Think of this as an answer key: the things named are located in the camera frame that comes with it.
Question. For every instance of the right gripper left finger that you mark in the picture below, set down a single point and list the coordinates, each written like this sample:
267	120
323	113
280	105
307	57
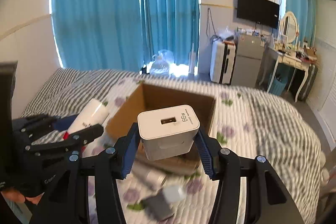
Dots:
66	199

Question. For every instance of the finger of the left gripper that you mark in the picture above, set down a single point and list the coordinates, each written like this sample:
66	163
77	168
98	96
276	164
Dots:
42	124
75	141

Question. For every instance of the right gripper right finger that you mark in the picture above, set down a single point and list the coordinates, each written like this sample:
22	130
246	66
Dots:
267	198

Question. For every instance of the white cylindrical bottle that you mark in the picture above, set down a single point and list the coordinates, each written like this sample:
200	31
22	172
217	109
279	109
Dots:
95	112

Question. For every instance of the white red-print bottle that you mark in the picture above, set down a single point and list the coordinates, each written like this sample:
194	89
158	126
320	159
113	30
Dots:
152	178

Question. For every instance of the white charger block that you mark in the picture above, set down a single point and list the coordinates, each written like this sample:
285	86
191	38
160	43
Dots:
167	132

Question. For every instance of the person's left hand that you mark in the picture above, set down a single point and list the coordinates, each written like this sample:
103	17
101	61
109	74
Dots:
15	196

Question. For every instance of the grey checked blanket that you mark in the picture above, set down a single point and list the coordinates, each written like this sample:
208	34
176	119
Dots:
275	129

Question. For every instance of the floral white quilt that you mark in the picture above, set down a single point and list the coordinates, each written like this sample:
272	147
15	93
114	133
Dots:
196	157

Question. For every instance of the brown cardboard box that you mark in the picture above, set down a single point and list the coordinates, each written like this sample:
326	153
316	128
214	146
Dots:
127	99

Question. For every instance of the small black box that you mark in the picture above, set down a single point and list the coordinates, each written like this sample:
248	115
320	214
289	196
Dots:
158	207

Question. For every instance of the clear plastic bag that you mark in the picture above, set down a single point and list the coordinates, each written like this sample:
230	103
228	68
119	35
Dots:
162	63

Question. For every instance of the white louvred wardrobe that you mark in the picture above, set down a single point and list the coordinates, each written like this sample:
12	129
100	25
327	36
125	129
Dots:
322	96

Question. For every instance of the teal laundry basket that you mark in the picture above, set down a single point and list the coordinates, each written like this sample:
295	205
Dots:
278	85

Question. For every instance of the large blue curtain left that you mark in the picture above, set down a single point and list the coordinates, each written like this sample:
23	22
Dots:
98	34

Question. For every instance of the grey suitcase by table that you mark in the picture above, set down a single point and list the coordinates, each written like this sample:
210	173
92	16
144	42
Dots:
305	91

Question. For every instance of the white dressing table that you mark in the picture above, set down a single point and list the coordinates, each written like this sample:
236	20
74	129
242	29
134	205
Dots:
287	60

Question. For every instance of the silver mini fridge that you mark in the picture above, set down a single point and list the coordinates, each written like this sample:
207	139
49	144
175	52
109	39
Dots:
249	53

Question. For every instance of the white suitcase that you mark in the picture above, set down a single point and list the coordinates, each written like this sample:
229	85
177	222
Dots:
222	62

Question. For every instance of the blue curtain middle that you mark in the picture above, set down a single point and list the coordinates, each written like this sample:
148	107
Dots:
171	25

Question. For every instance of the white oval mirror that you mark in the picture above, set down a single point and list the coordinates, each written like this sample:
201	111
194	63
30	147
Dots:
288	28

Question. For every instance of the black wall television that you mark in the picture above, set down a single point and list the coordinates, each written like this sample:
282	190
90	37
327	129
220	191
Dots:
262	12

